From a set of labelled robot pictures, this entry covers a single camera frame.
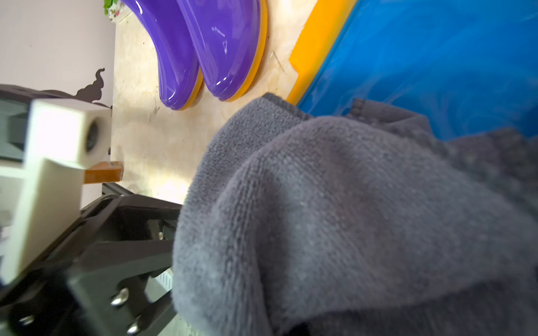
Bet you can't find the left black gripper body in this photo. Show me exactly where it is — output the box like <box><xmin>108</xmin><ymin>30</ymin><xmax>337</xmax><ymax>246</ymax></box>
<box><xmin>1</xmin><ymin>194</ymin><xmax>182</xmax><ymax>335</ymax></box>

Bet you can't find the purple boot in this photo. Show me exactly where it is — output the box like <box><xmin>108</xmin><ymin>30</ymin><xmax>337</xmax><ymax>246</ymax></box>
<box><xmin>178</xmin><ymin>0</ymin><xmax>268</xmax><ymax>102</ymax></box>
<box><xmin>124</xmin><ymin>0</ymin><xmax>203</xmax><ymax>111</ymax></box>

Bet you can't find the grey cloth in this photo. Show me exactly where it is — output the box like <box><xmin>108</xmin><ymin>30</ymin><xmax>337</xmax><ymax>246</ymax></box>
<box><xmin>172</xmin><ymin>94</ymin><xmax>537</xmax><ymax>335</ymax></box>

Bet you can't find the blue boot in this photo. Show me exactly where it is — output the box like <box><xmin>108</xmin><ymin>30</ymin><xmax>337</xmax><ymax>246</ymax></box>
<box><xmin>298</xmin><ymin>1</ymin><xmax>537</xmax><ymax>140</ymax></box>

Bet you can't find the brown cylinder bottle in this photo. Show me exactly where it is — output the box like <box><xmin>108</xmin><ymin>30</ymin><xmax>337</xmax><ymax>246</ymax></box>
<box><xmin>84</xmin><ymin>161</ymin><xmax>124</xmax><ymax>184</ymax></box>

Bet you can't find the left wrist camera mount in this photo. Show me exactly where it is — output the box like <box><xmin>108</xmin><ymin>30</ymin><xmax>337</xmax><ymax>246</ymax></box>
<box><xmin>1</xmin><ymin>99</ymin><xmax>112</xmax><ymax>284</ymax></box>

